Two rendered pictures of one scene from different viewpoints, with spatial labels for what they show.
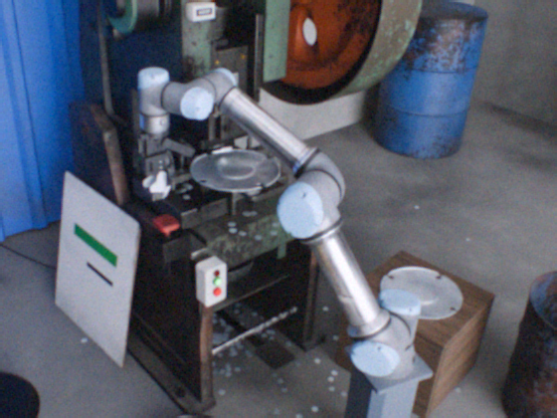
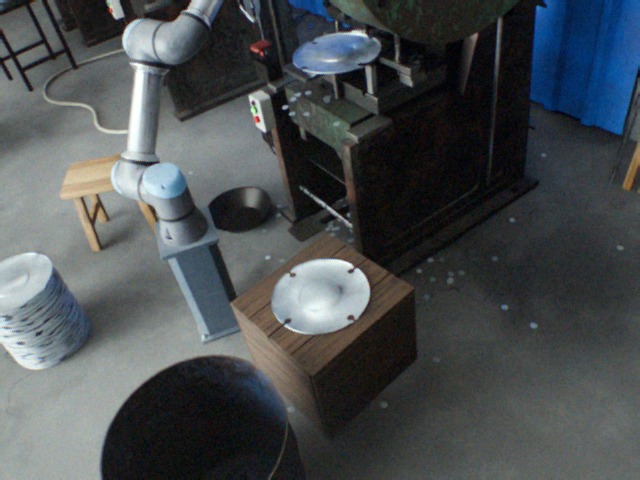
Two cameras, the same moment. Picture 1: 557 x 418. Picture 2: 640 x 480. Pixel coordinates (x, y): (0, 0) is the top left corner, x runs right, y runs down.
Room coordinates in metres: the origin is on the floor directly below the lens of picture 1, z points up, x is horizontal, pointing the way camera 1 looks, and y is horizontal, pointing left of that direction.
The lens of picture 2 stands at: (2.12, -1.59, 1.57)
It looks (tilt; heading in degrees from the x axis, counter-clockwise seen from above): 42 degrees down; 106
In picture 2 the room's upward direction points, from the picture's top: 11 degrees counter-clockwise
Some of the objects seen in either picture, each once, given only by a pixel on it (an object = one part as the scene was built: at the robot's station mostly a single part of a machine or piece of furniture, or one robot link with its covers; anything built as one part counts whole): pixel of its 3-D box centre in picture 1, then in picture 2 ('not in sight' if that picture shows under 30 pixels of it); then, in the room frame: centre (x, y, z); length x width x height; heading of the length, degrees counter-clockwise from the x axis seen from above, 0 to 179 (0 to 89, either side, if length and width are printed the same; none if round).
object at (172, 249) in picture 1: (172, 259); (271, 81); (1.54, 0.30, 0.62); 0.10 x 0.06 x 0.20; 133
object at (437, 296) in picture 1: (421, 292); (320, 294); (1.80, -0.53, 0.35); 0.29 x 0.29 x 0.01
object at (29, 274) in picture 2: not in sight; (11, 282); (0.69, -0.45, 0.32); 0.29 x 0.29 x 0.01
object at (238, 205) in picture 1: (244, 193); (327, 76); (1.80, 0.11, 0.72); 0.25 x 0.14 x 0.14; 43
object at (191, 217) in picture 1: (212, 183); (369, 69); (1.92, 0.23, 0.68); 0.45 x 0.30 x 0.06; 133
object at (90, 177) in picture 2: not in sight; (119, 201); (0.77, 0.18, 0.16); 0.34 x 0.24 x 0.34; 15
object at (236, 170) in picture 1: (235, 169); (336, 52); (1.83, 0.14, 0.78); 0.29 x 0.29 x 0.01
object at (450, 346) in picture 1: (413, 329); (328, 331); (1.80, -0.53, 0.18); 0.40 x 0.38 x 0.35; 50
